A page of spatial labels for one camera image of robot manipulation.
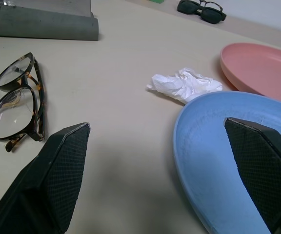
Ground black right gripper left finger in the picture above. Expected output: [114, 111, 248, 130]
[0, 122, 91, 234]

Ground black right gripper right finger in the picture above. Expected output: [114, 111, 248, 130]
[224, 117, 281, 234]

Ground blue plate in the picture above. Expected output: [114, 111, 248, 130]
[173, 91, 281, 234]

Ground tortoiseshell clear-lens glasses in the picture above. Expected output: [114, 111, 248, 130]
[0, 52, 46, 153]
[199, 0, 223, 12]

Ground white tissue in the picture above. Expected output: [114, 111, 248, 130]
[146, 67, 223, 104]

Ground grey glasses case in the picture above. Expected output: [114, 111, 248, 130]
[0, 0, 100, 41]

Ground pink plate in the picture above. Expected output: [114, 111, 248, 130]
[220, 42, 281, 108]

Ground black sunglasses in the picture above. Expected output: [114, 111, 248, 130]
[177, 0, 228, 24]

